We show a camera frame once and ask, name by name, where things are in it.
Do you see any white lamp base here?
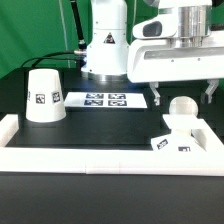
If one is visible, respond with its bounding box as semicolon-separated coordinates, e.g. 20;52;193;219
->
151;114;203;152

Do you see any white marker sheet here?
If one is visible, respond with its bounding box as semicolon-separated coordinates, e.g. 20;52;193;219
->
65;92;147;109

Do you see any white lamp bulb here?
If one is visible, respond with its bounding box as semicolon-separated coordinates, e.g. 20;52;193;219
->
169;96;198;116

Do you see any black corrugated hose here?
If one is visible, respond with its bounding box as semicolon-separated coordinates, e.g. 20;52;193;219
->
69;0;88;56

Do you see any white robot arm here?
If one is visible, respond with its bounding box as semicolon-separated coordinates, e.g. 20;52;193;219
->
81;0;224;104

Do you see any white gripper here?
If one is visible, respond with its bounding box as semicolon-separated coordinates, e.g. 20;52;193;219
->
127;36;224;106

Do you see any black cable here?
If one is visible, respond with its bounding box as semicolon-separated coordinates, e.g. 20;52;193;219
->
20;50;84;69

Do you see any white U-shaped fence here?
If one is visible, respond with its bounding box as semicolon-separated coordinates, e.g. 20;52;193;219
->
0;114;224;176

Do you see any white lamp shade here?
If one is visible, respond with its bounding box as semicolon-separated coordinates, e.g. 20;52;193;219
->
26;68;66;123

